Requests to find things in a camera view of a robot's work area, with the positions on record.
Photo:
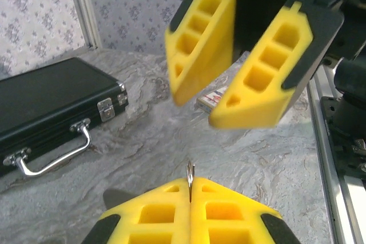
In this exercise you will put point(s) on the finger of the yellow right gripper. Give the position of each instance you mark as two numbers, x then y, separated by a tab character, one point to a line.
220	41
286	55

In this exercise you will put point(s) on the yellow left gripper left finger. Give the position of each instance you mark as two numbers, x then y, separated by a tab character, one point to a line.
154	218

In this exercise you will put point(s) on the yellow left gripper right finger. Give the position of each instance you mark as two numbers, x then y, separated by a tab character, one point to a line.
228	218

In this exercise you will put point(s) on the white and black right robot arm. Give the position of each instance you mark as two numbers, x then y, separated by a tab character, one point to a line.
353	81

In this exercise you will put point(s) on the playing card box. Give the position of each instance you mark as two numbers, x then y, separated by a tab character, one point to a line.
210	99

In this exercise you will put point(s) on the black mounting plate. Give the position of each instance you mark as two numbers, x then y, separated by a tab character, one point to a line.
343	129

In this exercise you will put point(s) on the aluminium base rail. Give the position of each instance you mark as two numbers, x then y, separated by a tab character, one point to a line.
321	141

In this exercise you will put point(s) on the aluminium frame post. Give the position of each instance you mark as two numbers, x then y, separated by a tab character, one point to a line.
83	7

